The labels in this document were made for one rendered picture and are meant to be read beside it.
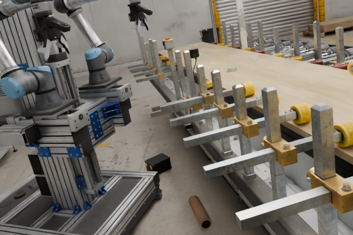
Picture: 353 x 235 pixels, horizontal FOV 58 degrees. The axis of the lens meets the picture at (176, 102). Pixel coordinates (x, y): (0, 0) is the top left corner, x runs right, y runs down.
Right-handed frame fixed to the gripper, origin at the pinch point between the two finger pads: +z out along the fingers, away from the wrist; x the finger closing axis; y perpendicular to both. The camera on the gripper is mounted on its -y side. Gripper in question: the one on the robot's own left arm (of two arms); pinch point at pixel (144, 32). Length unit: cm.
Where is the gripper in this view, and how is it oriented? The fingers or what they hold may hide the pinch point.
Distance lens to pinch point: 222.9
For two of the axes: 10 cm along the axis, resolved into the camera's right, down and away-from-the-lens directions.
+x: -3.7, 3.3, -8.7
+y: -9.1, 0.5, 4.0
